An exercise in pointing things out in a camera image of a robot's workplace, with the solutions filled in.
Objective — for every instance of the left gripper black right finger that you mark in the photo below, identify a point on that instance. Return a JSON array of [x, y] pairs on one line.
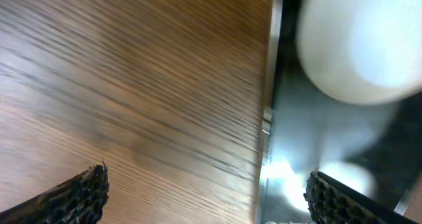
[[332, 202]]

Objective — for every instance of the black Galaxy flip phone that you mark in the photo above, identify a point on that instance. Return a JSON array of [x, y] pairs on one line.
[[374, 149]]

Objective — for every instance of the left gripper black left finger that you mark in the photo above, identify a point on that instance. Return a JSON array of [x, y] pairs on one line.
[[79, 200]]

